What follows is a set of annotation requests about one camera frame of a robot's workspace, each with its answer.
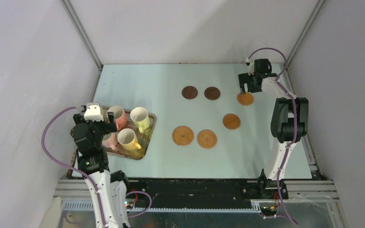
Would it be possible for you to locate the light wooden coaster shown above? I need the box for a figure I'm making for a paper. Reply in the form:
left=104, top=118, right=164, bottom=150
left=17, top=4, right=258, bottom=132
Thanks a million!
left=237, top=93, right=254, bottom=106
left=222, top=114, right=241, bottom=130

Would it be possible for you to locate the light yellow-green cup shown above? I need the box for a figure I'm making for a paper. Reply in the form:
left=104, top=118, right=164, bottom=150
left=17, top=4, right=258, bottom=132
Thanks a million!
left=130, top=107, right=150, bottom=133

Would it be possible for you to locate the dark wooden coaster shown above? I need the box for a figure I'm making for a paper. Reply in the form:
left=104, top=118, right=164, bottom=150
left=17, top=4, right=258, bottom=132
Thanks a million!
left=204, top=86, right=221, bottom=100
left=182, top=85, right=198, bottom=100

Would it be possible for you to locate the light wooden coaster front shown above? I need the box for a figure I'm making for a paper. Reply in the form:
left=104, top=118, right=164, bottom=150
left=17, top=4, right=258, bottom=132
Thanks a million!
left=222, top=114, right=241, bottom=130

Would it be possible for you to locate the woven rattan coaster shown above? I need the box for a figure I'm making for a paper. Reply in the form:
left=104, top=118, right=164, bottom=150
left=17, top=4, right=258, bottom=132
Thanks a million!
left=197, top=129, right=218, bottom=149
left=172, top=126, right=194, bottom=146

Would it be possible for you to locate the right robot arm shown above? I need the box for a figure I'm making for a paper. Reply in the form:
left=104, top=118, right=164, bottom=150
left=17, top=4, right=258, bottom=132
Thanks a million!
left=238, top=59, right=309, bottom=199

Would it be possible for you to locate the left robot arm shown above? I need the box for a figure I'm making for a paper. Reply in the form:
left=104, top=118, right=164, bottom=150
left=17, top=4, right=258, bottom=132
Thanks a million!
left=70, top=114, right=131, bottom=228

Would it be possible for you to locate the pink cup rear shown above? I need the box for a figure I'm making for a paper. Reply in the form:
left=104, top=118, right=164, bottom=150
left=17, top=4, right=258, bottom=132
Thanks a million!
left=107, top=105, right=127, bottom=131

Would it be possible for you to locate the pink cup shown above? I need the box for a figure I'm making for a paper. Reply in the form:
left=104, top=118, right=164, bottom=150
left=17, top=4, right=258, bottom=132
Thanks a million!
left=107, top=105, right=127, bottom=131
left=102, top=133, right=118, bottom=151

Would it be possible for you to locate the pink cup front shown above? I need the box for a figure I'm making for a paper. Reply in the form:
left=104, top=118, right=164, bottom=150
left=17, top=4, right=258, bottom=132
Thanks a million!
left=102, top=133, right=118, bottom=151

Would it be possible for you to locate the yellow cup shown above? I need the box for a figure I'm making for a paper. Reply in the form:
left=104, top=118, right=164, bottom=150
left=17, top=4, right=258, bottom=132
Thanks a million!
left=117, top=128, right=141, bottom=151

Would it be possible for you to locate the metal tray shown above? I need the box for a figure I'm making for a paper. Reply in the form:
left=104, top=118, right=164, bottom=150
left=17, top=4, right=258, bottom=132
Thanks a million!
left=104, top=109, right=157, bottom=160

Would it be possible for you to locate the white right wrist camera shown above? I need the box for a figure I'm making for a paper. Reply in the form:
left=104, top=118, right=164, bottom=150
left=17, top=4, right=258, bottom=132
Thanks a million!
left=245, top=58, right=254, bottom=75

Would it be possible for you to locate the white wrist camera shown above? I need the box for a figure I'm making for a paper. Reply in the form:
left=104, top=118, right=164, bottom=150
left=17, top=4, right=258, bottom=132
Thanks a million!
left=83, top=102, right=105, bottom=122
left=245, top=58, right=254, bottom=75

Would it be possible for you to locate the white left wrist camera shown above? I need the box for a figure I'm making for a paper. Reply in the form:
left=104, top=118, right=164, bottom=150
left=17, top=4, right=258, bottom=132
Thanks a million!
left=83, top=102, right=105, bottom=122

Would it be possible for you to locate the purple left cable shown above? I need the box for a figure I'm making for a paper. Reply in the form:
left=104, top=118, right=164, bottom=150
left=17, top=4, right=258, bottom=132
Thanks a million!
left=40, top=106, right=107, bottom=228

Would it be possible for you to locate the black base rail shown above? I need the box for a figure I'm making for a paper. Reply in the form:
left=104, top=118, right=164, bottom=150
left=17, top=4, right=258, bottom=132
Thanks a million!
left=127, top=178, right=288, bottom=209

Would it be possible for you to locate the purple wire loop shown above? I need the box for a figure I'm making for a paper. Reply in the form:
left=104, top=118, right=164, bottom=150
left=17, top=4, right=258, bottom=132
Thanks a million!
left=116, top=189, right=152, bottom=219

